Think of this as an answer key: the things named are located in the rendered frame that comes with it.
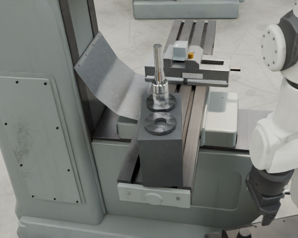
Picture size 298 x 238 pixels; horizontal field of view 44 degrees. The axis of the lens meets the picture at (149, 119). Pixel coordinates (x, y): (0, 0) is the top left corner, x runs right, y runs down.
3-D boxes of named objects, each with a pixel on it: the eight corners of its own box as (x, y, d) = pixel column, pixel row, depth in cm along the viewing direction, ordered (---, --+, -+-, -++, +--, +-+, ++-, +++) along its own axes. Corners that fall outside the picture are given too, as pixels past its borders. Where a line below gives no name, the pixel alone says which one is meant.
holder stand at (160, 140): (181, 137, 126) (180, 89, 114) (183, 186, 109) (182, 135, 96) (146, 138, 127) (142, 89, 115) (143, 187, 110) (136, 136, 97)
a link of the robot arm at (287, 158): (305, 182, 83) (322, 153, 74) (260, 191, 82) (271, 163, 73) (284, 141, 90) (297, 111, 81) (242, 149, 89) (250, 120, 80)
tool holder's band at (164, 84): (163, 78, 108) (163, 75, 108) (170, 85, 105) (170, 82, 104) (149, 82, 107) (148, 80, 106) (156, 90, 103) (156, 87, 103)
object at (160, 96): (164, 94, 112) (163, 78, 108) (171, 102, 108) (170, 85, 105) (150, 99, 110) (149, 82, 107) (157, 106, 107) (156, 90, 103)
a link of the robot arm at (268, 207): (291, 213, 91) (305, 189, 81) (254, 221, 90) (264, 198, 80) (269, 170, 99) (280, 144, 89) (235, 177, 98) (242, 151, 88)
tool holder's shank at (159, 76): (162, 77, 107) (160, 42, 100) (167, 82, 105) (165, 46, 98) (152, 80, 106) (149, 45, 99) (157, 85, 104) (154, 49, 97)
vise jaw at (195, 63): (203, 54, 157) (203, 46, 154) (199, 69, 147) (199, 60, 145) (189, 53, 158) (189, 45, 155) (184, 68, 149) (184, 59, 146)
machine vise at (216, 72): (231, 68, 159) (232, 46, 152) (228, 87, 148) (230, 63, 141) (152, 63, 167) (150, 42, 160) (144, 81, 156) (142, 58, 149)
